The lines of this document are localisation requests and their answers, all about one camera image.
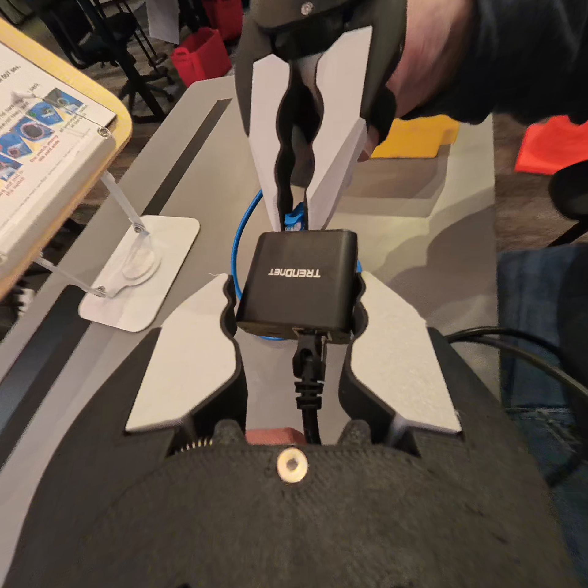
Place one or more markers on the black mesh armchair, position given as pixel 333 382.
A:
pixel 572 193

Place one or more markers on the red fabric bin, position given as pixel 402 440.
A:
pixel 225 18
pixel 202 59

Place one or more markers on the black network switch box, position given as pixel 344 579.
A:
pixel 298 294

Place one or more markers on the person's right hand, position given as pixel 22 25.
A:
pixel 436 46

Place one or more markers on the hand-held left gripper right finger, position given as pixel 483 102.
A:
pixel 399 367

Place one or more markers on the person's jeans leg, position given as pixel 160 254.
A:
pixel 528 294

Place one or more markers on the white document stand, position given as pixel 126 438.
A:
pixel 170 239

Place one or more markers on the person's right forearm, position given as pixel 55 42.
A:
pixel 528 55

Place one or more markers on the white paper sheet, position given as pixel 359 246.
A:
pixel 163 20

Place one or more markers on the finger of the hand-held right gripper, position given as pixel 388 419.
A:
pixel 342 115
pixel 264 128

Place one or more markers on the printed instruction sheet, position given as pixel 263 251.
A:
pixel 27 138

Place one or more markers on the orange traffic cone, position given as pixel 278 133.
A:
pixel 551 147

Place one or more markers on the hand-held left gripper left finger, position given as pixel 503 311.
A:
pixel 183 367

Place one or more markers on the yellow bin with black divider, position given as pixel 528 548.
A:
pixel 413 138

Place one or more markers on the instruction sheet on stand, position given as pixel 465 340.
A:
pixel 69 76

